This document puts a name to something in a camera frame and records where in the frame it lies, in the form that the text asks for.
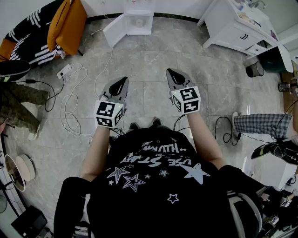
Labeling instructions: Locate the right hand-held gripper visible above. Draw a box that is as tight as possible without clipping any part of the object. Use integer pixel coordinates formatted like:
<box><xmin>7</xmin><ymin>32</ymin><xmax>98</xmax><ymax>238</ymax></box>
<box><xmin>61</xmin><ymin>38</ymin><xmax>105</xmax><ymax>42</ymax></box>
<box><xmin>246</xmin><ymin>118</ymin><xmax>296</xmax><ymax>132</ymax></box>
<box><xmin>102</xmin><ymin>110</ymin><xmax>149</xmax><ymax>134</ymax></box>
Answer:
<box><xmin>165</xmin><ymin>68</ymin><xmax>201</xmax><ymax>115</ymax></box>

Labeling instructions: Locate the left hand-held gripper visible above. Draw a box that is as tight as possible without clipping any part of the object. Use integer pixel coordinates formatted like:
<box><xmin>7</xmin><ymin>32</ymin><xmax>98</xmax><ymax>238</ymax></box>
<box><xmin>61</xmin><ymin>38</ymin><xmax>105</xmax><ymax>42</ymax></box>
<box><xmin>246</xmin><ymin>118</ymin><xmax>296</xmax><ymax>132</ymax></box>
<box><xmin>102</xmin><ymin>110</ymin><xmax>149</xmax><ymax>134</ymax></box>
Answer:
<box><xmin>94</xmin><ymin>76</ymin><xmax>129</xmax><ymax>129</ymax></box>

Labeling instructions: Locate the person's right forearm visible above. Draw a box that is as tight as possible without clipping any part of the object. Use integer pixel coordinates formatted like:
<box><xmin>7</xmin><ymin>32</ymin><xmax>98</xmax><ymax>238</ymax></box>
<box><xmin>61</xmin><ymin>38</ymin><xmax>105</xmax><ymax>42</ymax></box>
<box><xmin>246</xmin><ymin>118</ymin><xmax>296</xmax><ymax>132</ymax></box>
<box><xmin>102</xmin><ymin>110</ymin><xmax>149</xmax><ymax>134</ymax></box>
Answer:
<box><xmin>186</xmin><ymin>112</ymin><xmax>227</xmax><ymax>170</ymax></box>

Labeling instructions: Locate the person's left forearm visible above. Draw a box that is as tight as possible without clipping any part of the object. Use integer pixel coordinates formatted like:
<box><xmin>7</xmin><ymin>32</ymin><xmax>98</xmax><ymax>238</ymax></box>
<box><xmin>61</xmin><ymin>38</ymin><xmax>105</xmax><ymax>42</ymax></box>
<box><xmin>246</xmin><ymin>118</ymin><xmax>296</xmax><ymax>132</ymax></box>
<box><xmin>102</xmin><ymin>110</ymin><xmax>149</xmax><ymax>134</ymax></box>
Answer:
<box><xmin>81</xmin><ymin>125</ymin><xmax>113</xmax><ymax>182</ymax></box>

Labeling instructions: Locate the white power strip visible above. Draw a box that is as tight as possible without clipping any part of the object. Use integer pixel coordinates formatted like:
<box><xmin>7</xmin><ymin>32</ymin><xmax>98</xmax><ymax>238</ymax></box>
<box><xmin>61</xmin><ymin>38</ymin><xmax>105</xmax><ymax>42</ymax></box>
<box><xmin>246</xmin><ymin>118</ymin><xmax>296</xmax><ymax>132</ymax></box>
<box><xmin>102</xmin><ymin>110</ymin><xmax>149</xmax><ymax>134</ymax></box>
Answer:
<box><xmin>57</xmin><ymin>64</ymin><xmax>72</xmax><ymax>79</ymax></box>

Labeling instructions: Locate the black mesh waste bin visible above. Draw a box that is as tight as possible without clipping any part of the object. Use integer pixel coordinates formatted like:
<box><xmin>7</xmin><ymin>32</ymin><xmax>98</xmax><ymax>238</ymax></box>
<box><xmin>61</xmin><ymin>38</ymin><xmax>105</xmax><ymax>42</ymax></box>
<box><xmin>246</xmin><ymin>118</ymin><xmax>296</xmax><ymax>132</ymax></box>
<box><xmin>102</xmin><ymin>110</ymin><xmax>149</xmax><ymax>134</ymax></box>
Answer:
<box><xmin>245</xmin><ymin>61</ymin><xmax>265</xmax><ymax>78</ymax></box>

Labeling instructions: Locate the orange cushion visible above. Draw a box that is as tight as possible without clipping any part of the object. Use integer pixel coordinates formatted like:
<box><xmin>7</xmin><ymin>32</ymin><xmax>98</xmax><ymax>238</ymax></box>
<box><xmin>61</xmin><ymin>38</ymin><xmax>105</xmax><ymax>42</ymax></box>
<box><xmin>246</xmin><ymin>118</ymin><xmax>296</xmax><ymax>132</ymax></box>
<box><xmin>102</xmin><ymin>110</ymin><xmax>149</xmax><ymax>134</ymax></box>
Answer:
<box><xmin>47</xmin><ymin>0</ymin><xmax>88</xmax><ymax>56</ymax></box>

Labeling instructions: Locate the black white striped blanket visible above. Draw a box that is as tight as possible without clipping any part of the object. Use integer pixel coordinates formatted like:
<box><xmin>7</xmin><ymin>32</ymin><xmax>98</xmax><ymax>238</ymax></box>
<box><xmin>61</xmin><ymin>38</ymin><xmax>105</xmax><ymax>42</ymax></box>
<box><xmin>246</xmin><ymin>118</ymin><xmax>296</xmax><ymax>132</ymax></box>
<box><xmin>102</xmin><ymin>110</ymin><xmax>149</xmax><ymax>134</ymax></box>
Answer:
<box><xmin>4</xmin><ymin>0</ymin><xmax>66</xmax><ymax>68</ymax></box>

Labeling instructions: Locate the black round stool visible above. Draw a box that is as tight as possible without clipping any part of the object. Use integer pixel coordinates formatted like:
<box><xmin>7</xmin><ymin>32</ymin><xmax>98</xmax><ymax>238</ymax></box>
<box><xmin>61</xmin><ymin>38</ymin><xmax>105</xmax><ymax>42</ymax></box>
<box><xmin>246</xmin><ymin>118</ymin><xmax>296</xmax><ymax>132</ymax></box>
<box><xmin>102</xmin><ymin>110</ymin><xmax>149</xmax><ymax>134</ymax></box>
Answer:
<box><xmin>0</xmin><ymin>59</ymin><xmax>31</xmax><ymax>79</ymax></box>

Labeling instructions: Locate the chrome faucet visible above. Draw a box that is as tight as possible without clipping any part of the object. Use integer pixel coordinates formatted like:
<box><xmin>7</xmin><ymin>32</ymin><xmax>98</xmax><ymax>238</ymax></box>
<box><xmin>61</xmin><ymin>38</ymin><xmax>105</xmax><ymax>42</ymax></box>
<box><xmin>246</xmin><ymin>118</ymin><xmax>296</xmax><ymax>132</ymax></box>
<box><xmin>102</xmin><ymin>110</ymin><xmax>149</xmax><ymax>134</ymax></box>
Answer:
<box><xmin>248</xmin><ymin>0</ymin><xmax>266</xmax><ymax>9</ymax></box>

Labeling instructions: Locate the black star print t-shirt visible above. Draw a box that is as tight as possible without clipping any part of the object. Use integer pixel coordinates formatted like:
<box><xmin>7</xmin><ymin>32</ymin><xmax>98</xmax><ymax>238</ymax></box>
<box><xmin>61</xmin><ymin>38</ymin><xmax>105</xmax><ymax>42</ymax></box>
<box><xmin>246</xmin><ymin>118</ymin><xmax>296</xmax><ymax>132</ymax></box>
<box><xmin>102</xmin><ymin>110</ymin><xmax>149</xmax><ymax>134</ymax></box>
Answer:
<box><xmin>53</xmin><ymin>127</ymin><xmax>265</xmax><ymax>238</ymax></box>

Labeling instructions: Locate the orange sofa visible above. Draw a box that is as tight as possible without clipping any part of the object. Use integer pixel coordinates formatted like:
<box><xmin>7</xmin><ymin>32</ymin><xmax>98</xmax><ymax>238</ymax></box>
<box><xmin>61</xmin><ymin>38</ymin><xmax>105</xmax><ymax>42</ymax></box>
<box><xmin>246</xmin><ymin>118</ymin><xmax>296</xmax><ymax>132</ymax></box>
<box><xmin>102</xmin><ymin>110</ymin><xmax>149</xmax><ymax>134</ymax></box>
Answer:
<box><xmin>0</xmin><ymin>0</ymin><xmax>88</xmax><ymax>68</ymax></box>

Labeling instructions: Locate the white round fan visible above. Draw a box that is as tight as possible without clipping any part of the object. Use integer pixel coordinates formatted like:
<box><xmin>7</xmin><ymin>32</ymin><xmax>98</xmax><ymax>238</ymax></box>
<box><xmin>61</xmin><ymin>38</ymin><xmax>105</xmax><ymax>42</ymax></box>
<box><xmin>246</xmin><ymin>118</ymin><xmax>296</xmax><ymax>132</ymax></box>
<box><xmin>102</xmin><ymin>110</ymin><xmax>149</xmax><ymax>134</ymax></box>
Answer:
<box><xmin>4</xmin><ymin>153</ymin><xmax>36</xmax><ymax>192</ymax></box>

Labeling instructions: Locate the black box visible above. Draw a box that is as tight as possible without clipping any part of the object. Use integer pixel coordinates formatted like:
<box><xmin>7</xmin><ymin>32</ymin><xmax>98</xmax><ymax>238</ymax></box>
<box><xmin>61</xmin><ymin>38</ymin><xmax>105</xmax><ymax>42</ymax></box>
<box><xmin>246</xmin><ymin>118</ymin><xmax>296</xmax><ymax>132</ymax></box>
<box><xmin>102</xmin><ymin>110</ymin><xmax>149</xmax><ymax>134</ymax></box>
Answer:
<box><xmin>11</xmin><ymin>205</ymin><xmax>48</xmax><ymax>238</ymax></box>

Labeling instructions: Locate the thin white power cable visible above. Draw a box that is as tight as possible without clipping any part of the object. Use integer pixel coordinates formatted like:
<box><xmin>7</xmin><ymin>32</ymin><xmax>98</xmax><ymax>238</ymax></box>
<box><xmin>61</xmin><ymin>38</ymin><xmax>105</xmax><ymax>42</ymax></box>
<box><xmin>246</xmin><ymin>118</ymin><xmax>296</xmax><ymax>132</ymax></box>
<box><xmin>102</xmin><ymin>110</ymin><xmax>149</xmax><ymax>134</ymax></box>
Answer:
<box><xmin>94</xmin><ymin>46</ymin><xmax>115</xmax><ymax>99</ymax></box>

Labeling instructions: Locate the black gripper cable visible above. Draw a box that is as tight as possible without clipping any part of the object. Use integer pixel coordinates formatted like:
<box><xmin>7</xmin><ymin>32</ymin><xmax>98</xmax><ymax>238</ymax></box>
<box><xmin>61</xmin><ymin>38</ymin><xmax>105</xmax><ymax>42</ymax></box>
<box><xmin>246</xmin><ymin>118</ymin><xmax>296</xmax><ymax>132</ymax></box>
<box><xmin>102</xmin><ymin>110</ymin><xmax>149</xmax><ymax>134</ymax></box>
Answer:
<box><xmin>109</xmin><ymin>126</ymin><xmax>128</xmax><ymax>140</ymax></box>
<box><xmin>172</xmin><ymin>113</ymin><xmax>192</xmax><ymax>133</ymax></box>

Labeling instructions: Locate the white coiled cable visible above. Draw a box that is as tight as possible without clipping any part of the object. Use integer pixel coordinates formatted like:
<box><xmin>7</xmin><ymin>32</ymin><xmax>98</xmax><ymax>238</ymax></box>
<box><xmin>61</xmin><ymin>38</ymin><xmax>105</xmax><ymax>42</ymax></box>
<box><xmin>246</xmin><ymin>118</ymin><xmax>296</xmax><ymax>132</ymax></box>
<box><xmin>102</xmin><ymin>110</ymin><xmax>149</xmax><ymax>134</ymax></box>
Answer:
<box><xmin>59</xmin><ymin>63</ymin><xmax>99</xmax><ymax>137</ymax></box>

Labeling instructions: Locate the black floor cable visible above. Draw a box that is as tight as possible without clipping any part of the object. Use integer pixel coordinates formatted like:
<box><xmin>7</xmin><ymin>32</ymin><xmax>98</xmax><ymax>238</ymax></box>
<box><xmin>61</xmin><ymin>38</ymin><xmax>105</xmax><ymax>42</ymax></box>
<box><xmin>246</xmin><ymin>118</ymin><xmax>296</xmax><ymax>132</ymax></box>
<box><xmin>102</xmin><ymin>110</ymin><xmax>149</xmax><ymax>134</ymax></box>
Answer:
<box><xmin>214</xmin><ymin>116</ymin><xmax>242</xmax><ymax>146</ymax></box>

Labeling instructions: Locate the black adapter cable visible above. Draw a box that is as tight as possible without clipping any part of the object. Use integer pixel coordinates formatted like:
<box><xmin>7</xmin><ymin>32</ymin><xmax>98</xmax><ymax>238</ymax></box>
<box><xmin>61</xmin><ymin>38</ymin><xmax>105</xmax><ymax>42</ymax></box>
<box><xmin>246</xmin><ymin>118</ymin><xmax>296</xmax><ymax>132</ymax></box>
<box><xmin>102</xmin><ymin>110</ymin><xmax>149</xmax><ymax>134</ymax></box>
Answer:
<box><xmin>25</xmin><ymin>72</ymin><xmax>66</xmax><ymax>112</ymax></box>

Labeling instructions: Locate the grey backpack strap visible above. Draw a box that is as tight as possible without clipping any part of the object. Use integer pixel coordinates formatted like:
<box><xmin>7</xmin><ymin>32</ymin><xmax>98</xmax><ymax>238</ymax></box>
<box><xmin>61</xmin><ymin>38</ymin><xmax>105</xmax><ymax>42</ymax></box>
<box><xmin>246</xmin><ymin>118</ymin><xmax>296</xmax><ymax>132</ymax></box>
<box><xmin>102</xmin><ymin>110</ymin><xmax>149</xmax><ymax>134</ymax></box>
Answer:
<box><xmin>227</xmin><ymin>190</ymin><xmax>264</xmax><ymax>238</ymax></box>

